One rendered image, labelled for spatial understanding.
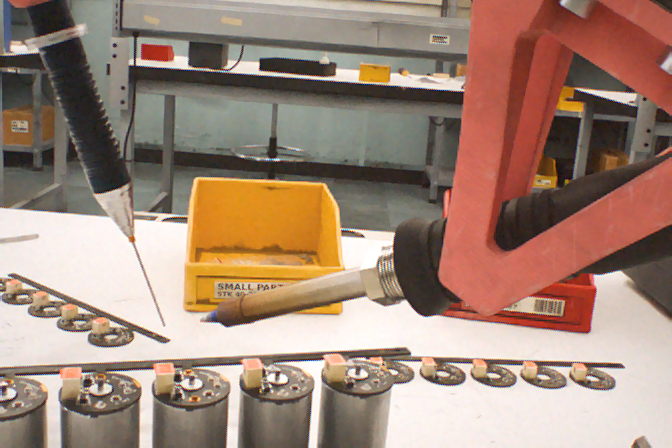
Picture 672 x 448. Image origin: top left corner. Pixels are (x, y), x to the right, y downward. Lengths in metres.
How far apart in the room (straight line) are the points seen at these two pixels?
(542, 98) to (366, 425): 0.13
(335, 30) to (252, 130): 2.28
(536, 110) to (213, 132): 4.52
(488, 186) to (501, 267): 0.02
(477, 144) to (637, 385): 0.31
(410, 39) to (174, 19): 0.76
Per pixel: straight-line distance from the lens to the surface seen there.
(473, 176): 0.16
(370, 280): 0.19
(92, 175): 0.21
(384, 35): 2.44
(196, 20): 2.49
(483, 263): 0.16
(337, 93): 2.53
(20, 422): 0.24
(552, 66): 0.18
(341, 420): 0.26
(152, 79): 2.60
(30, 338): 0.44
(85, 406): 0.24
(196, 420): 0.24
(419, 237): 0.18
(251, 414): 0.25
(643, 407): 0.42
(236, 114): 4.65
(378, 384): 0.26
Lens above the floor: 0.93
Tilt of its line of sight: 13 degrees down
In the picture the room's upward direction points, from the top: 5 degrees clockwise
